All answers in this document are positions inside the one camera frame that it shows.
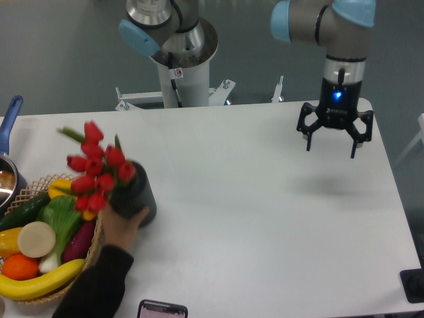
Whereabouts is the dark sleeved forearm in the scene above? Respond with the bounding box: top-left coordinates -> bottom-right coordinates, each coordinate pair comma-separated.
52,244 -> 134,317

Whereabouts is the purple sweet potato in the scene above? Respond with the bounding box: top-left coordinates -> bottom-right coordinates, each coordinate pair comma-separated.
62,221 -> 95,263

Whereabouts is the blue handled steel pot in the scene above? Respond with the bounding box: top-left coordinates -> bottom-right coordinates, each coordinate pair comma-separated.
1,95 -> 27,218

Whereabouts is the green bok choy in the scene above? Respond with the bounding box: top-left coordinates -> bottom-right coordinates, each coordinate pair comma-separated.
37,195 -> 82,274

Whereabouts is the dark grey ribbed vase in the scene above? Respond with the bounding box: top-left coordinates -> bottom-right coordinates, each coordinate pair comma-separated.
109,161 -> 157,228

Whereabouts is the white frame right edge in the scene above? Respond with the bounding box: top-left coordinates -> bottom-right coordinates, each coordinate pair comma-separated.
394,114 -> 423,167

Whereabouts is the long yellow banana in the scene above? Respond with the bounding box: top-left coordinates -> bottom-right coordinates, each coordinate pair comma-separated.
1,259 -> 85,301

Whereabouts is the green cucumber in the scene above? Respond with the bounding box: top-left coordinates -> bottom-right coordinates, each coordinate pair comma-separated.
1,193 -> 50,231

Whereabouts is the woven wicker basket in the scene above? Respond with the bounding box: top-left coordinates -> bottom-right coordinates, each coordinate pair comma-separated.
5,174 -> 103,304

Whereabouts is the beige round disc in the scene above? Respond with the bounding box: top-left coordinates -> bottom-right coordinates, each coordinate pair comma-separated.
17,221 -> 56,258

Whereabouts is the person's left hand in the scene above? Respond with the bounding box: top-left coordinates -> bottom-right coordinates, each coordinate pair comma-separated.
102,205 -> 150,255

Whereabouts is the black device table corner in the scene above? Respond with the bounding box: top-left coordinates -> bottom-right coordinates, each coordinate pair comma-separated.
399,268 -> 423,303

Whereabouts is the black smartphone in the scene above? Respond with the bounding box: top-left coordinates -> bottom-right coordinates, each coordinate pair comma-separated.
137,299 -> 188,318

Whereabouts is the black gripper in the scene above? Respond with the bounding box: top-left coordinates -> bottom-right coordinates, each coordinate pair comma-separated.
296,78 -> 374,159

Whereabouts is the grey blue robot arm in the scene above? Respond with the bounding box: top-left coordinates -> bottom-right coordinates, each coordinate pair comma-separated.
119,1 -> 376,148

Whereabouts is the orange fruit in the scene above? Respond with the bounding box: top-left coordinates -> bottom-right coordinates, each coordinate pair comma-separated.
1,254 -> 38,281

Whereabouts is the yellow pepper left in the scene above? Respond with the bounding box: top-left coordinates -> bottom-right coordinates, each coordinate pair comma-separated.
0,227 -> 23,259

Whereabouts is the red tulip bouquet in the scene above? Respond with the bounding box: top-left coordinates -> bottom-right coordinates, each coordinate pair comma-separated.
58,120 -> 136,216

